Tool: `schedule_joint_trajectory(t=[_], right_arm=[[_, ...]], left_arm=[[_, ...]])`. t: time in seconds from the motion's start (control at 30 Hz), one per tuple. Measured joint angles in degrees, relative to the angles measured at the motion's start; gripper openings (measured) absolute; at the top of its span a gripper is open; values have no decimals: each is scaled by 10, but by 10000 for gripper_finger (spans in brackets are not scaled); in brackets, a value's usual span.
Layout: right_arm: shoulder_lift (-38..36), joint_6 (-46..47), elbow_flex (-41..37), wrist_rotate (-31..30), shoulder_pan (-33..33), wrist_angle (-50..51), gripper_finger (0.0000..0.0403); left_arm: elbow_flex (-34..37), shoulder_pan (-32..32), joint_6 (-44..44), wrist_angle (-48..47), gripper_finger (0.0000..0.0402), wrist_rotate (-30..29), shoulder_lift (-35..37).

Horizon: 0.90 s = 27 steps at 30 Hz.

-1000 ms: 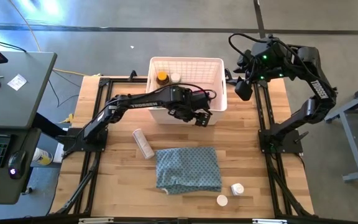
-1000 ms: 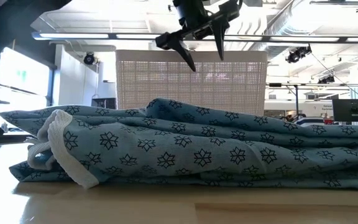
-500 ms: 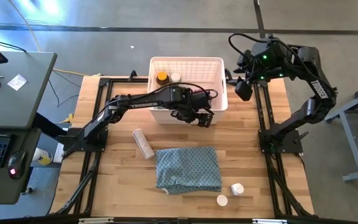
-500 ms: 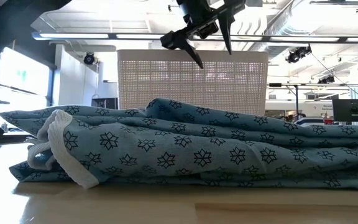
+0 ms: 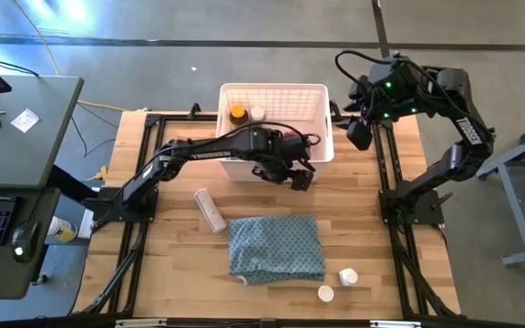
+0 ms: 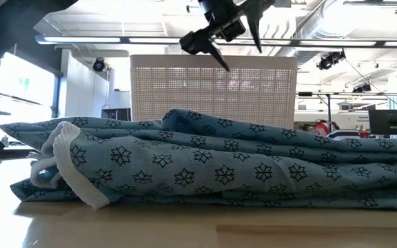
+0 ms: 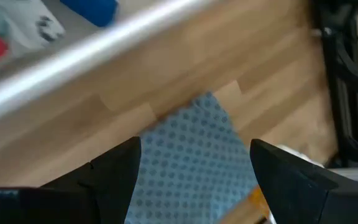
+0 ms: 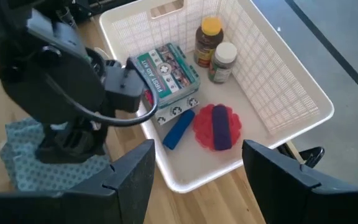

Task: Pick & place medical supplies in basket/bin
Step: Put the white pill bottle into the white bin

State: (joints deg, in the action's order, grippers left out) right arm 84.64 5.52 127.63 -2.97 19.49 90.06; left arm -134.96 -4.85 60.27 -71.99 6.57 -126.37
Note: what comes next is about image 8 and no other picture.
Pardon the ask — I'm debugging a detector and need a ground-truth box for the blue star-patterned folded gown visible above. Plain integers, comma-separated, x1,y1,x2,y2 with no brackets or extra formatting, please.
0,116,113,192

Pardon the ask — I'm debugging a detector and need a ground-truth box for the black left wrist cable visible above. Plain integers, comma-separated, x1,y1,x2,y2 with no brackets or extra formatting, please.
44,71,160,128

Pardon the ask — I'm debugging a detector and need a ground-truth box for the gummy vitamin bottle white cap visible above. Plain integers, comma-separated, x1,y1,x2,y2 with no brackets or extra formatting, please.
208,41,239,84

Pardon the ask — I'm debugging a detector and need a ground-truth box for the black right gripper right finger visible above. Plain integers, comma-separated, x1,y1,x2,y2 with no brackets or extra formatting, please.
241,139,358,224

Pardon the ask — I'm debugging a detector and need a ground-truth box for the white plastic mesh basket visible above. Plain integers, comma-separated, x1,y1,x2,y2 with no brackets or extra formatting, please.
98,0,335,194

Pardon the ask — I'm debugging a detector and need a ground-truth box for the green first aid kit box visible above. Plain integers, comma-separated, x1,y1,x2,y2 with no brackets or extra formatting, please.
128,42,202,110

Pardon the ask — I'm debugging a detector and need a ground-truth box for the blue bandage roll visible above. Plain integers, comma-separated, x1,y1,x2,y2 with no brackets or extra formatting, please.
162,108,196,151

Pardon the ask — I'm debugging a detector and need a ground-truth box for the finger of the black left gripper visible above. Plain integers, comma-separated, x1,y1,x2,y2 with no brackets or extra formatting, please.
103,57,146,114

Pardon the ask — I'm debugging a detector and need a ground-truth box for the red scalloped round pad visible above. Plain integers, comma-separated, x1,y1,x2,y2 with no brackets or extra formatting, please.
192,103,243,152

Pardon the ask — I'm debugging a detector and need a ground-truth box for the purple bandage roll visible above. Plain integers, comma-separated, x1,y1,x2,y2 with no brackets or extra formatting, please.
211,104,233,151

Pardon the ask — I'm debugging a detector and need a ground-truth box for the amber fish oil bottle yellow cap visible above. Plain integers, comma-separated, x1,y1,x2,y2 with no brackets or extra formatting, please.
193,16,225,68

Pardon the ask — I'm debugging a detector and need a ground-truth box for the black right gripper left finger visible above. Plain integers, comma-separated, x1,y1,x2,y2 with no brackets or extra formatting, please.
0,138,157,224

